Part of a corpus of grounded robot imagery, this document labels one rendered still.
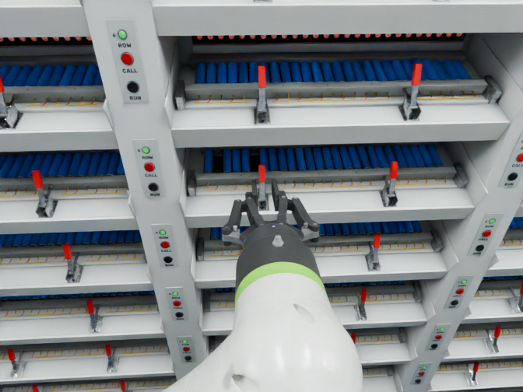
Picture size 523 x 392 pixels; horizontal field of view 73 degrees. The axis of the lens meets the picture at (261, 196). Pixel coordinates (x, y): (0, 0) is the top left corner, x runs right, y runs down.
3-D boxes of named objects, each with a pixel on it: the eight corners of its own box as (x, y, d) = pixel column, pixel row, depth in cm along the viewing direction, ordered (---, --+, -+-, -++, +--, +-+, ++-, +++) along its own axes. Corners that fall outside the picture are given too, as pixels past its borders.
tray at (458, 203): (465, 218, 78) (488, 193, 70) (187, 228, 75) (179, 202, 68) (434, 152, 90) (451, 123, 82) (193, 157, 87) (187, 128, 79)
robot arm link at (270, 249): (328, 252, 34) (233, 256, 34) (321, 342, 39) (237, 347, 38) (317, 222, 40) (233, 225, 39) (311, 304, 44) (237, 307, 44)
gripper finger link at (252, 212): (268, 252, 48) (258, 253, 47) (252, 214, 58) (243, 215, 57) (268, 225, 46) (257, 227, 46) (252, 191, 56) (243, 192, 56)
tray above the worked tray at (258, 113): (497, 140, 67) (545, 78, 56) (174, 148, 65) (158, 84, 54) (457, 75, 79) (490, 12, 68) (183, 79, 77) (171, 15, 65)
